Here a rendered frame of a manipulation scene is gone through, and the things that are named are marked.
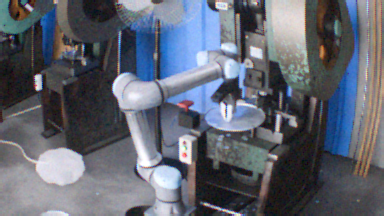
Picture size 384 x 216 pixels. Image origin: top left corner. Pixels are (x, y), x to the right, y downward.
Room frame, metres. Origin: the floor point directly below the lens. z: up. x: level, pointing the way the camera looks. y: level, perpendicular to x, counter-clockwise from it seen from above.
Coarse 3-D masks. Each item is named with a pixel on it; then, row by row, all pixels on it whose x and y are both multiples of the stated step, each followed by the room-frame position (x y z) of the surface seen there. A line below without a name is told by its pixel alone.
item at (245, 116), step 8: (240, 104) 2.36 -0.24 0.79; (248, 104) 2.34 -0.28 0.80; (208, 112) 2.28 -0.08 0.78; (216, 112) 2.27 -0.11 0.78; (240, 112) 2.25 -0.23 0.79; (248, 112) 2.26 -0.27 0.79; (256, 112) 2.26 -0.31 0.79; (208, 120) 2.19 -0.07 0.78; (216, 120) 2.19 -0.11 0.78; (224, 120) 2.18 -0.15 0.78; (232, 120) 2.17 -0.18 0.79; (240, 120) 2.17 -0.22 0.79; (248, 120) 2.17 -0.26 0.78; (256, 120) 2.17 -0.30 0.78; (224, 128) 2.10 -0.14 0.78; (232, 128) 2.10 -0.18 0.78; (240, 128) 2.10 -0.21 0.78; (248, 128) 2.09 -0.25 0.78
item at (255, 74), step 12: (252, 36) 2.38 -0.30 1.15; (264, 36) 2.33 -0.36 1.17; (252, 48) 2.38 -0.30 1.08; (264, 48) 2.33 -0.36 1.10; (252, 60) 2.38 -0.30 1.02; (264, 60) 2.33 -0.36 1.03; (252, 72) 2.35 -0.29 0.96; (264, 72) 2.33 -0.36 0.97; (276, 72) 2.39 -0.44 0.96; (252, 84) 2.35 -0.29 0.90; (264, 84) 2.33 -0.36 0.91
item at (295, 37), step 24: (288, 0) 1.89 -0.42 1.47; (312, 0) 1.92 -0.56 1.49; (288, 24) 1.87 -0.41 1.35; (312, 24) 1.90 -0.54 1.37; (288, 48) 1.89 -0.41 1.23; (312, 48) 1.88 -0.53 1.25; (288, 72) 1.96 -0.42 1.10; (312, 72) 1.88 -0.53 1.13; (336, 72) 2.21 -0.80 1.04; (312, 96) 2.02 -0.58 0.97
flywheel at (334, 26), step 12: (324, 0) 2.26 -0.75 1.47; (336, 0) 2.36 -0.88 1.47; (324, 12) 2.14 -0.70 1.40; (336, 12) 2.39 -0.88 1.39; (324, 24) 2.08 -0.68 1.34; (336, 24) 2.07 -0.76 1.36; (324, 36) 2.12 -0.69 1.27; (336, 36) 2.09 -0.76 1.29; (324, 48) 2.22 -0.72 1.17; (336, 48) 2.35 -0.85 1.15; (324, 60) 2.22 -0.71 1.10; (336, 60) 2.30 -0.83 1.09
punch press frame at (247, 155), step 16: (224, 0) 2.43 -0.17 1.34; (240, 0) 2.43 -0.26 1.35; (224, 16) 2.43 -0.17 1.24; (224, 32) 2.43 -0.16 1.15; (272, 32) 2.25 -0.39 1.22; (272, 48) 2.25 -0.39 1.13; (272, 96) 2.71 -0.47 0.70; (288, 96) 2.86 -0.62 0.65; (304, 96) 2.45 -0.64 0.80; (304, 112) 2.47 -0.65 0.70; (304, 128) 2.54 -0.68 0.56; (208, 144) 2.36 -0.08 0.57; (224, 144) 2.30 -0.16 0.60; (240, 144) 2.23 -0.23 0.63; (256, 144) 2.20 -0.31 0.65; (272, 144) 2.18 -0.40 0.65; (224, 160) 2.29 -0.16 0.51; (240, 160) 2.23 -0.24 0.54; (256, 160) 2.17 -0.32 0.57; (256, 176) 2.16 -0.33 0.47; (224, 208) 2.28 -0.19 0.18
